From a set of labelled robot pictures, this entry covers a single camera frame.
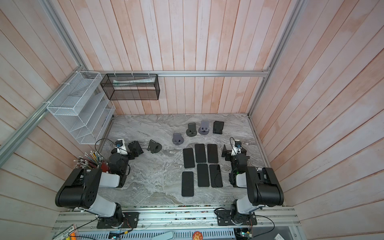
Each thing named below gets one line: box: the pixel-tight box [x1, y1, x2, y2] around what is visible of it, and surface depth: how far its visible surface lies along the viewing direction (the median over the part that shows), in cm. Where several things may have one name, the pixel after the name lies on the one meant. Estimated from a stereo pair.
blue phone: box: [181, 171, 194, 197], surface depth 87 cm
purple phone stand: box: [198, 120, 210, 135], surface depth 108 cm
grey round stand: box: [186, 122, 197, 137], surface depth 107 cm
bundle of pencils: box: [73, 150, 103, 170], surface depth 80 cm
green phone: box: [183, 148, 195, 168], surface depth 97 cm
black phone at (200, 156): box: [195, 143, 207, 163], surface depth 100 cm
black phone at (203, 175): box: [197, 163, 210, 187], surface depth 90 cm
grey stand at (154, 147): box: [147, 139, 162, 154], surface depth 100 cm
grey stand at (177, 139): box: [172, 133, 184, 146], surface depth 104 cm
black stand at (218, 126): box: [213, 120, 225, 135], surface depth 109 cm
